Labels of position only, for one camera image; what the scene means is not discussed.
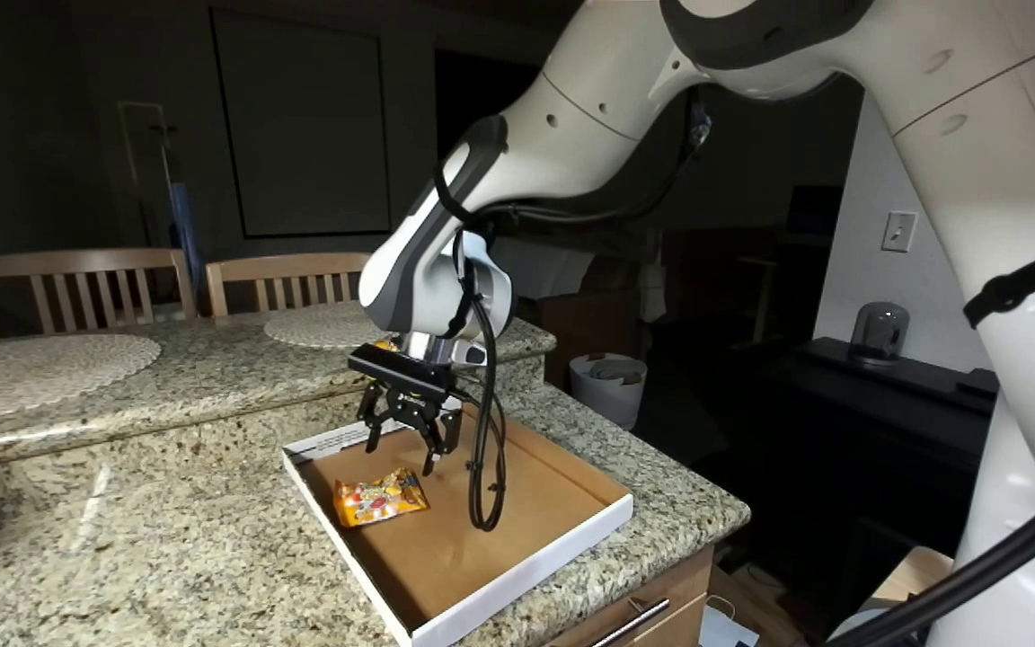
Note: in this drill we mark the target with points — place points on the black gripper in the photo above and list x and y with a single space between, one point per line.
410 401

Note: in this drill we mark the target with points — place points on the yellow cartoon snack packet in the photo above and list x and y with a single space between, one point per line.
378 497

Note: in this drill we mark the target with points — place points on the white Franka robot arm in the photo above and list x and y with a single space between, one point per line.
998 145

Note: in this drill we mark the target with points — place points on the round woven placemat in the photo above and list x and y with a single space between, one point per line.
38 371
314 330

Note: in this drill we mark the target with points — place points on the grey round waste bin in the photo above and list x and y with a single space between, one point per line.
608 390

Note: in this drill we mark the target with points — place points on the wooden slat chair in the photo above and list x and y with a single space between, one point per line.
285 265
64 261

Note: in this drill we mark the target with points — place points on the wooden cabinet drawer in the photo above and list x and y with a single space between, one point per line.
672 596

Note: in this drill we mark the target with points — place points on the dark side table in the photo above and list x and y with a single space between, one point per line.
852 407

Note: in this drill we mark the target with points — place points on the grey glass jar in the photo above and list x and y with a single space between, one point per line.
878 330

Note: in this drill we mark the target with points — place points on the tan wooden board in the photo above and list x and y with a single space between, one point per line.
916 576

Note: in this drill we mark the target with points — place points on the dark framed wall panel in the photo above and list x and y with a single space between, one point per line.
303 120

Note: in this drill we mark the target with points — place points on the white wall switch plate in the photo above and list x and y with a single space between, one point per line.
899 233

